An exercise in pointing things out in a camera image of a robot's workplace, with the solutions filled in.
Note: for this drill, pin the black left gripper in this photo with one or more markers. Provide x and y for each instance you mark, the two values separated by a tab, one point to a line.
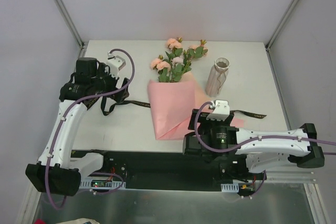
122	91

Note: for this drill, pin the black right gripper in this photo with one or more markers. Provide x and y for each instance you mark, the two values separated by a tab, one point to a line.
197	120

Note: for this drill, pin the black ribbon gold lettering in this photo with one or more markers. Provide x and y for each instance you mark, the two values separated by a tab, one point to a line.
147	105

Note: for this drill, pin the pink wrapping paper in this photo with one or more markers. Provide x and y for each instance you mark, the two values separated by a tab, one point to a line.
172	105

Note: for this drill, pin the pink flower stem pale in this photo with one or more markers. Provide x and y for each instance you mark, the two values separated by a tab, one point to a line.
177	68

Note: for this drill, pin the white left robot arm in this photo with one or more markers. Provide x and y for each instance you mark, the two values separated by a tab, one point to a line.
54	172

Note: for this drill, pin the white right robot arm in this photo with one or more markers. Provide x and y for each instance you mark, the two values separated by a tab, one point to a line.
240	151

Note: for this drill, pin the white ribbed vase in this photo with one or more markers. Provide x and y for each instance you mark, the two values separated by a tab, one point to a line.
217	77

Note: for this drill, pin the beige cloth bottom edge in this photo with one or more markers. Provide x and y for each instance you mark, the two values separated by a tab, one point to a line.
80	221

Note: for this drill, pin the red object bottom edge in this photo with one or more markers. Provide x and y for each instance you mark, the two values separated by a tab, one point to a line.
39	221

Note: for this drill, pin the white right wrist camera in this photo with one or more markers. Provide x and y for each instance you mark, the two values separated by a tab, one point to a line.
221	110

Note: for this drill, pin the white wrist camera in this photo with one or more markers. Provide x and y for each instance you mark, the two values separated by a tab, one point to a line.
221	110
115	64

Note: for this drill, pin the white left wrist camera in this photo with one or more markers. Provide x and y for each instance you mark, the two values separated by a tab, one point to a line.
115	64

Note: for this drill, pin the right white cable duct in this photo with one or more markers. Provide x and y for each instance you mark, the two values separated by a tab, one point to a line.
230	188

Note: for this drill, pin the white cable duct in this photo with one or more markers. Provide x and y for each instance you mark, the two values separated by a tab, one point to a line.
230	188
101	184

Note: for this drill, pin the left aluminium frame post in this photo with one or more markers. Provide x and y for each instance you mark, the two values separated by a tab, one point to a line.
69	22

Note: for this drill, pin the aluminium frame post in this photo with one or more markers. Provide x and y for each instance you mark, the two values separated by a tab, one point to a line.
280	26
69	22

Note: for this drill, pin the left white cable duct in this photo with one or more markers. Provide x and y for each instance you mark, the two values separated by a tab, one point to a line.
101	184

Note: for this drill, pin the right aluminium frame post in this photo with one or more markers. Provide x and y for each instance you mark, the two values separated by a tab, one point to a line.
280	26

